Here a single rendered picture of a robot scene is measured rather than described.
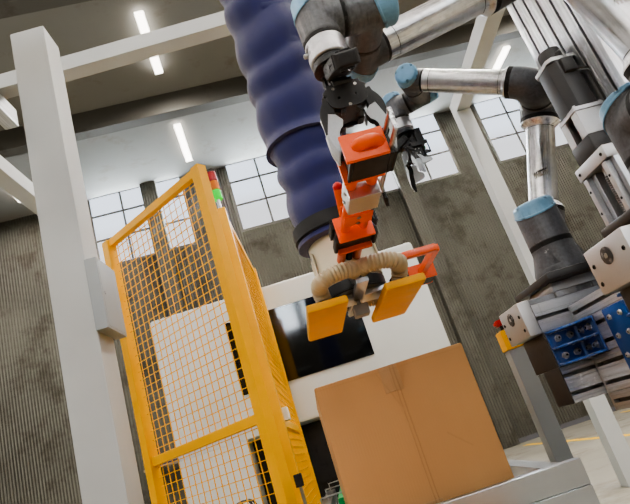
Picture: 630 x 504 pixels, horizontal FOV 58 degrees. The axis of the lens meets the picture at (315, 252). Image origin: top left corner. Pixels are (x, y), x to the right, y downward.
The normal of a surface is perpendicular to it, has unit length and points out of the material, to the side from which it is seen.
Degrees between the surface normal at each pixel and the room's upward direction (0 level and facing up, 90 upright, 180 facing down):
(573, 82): 90
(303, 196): 74
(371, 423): 90
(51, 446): 90
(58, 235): 90
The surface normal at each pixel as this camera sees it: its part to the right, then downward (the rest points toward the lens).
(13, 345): 0.04, -0.35
